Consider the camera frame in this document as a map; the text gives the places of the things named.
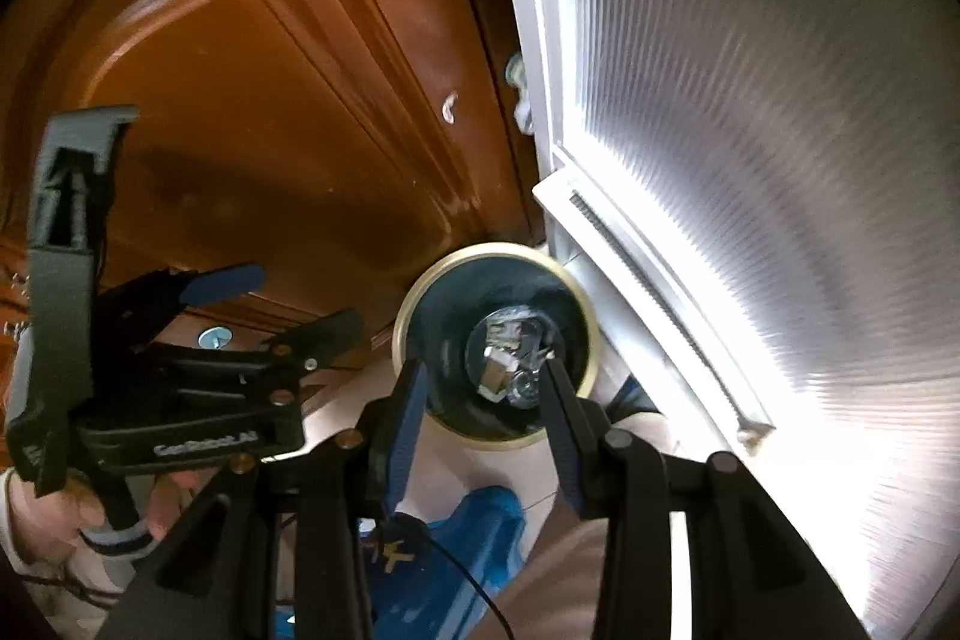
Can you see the silver foil ball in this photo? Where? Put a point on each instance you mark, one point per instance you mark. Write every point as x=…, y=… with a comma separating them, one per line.
x=509, y=375

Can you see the white washing machine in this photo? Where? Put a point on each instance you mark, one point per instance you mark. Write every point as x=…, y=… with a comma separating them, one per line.
x=774, y=184

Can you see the white round trash bin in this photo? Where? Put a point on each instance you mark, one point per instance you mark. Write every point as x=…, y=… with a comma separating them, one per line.
x=503, y=294

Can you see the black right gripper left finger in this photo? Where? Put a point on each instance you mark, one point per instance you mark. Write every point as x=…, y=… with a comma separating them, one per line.
x=215, y=574

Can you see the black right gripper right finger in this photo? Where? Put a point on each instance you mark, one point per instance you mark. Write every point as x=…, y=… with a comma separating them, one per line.
x=751, y=573

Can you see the person's left hand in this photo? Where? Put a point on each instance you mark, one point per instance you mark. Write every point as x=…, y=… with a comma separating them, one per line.
x=50, y=528

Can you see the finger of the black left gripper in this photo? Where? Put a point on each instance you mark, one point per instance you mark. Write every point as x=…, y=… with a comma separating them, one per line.
x=142, y=308
x=319, y=343

